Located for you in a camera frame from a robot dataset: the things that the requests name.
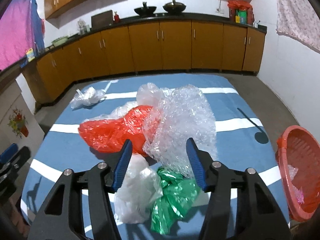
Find pink plastic bag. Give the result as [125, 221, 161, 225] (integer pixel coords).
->
[292, 185, 304, 205]

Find white plastic bag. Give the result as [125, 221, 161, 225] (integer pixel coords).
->
[114, 154, 163, 224]

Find dark green plastic bag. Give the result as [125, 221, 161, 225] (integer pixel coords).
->
[151, 166, 200, 235]

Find orange plastic bag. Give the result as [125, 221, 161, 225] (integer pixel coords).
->
[78, 105, 153, 157]

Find small clear plastic bag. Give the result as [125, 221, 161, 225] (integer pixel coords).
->
[70, 87, 106, 109]

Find clear bubble wrap sheet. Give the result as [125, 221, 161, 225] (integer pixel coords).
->
[136, 83, 217, 178]

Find lower wooden kitchen cabinets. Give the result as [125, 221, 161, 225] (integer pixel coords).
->
[22, 14, 267, 105]

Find white flower-decal cabinet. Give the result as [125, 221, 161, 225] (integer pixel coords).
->
[0, 81, 44, 158]

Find blue music-note table cloth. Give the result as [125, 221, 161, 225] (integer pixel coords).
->
[21, 74, 289, 222]

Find red plastic basket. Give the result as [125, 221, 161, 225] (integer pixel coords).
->
[276, 125, 319, 222]

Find yellow detergent bottle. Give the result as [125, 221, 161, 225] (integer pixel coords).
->
[25, 48, 35, 62]

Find green bowl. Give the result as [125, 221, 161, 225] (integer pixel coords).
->
[52, 36, 68, 47]

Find magenta blue hanging cloth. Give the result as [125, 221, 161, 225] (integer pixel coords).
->
[1, 0, 44, 71]

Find glass jar with bag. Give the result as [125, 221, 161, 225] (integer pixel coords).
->
[77, 19, 91, 35]

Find dark cutting board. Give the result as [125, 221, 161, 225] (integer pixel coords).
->
[91, 10, 113, 30]

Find red bottle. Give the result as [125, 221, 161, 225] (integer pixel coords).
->
[114, 11, 120, 23]

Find pink floral hanging cloth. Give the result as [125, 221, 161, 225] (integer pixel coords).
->
[277, 0, 319, 52]

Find orange bag with groceries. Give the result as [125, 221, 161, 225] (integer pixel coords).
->
[227, 0, 254, 25]

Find black wok with utensil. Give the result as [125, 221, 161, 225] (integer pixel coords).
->
[134, 2, 157, 17]

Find black wok with lid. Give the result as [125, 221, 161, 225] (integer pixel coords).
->
[163, 0, 186, 15]

